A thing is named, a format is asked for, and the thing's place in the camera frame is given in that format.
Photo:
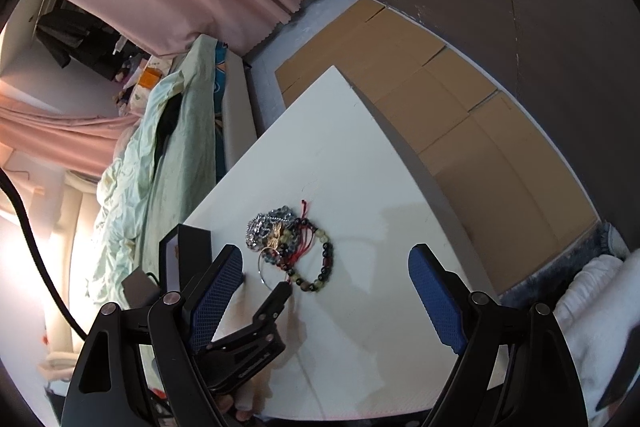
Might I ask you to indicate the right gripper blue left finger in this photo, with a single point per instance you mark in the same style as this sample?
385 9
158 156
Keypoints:
108 387

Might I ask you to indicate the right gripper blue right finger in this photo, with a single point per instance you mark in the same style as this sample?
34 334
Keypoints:
513 367

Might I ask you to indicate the black jewelry gift box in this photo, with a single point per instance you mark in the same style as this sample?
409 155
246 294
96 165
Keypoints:
182 254

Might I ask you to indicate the thin silver bangle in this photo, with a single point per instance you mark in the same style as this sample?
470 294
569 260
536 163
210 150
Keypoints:
269 268

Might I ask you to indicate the white cloth pile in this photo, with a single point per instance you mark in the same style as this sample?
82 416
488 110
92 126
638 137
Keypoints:
596 315

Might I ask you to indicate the pale green duvet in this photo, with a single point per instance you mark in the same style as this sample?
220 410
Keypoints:
123 195

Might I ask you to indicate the flattened brown cardboard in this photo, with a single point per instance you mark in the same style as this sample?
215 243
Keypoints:
512 192

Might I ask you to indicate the green bed blanket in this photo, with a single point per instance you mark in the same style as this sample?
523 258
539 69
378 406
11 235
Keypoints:
192 159

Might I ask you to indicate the pink curtain left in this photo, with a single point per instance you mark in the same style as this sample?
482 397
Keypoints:
82 144

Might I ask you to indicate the orange box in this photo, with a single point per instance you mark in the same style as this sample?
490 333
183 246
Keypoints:
149 78

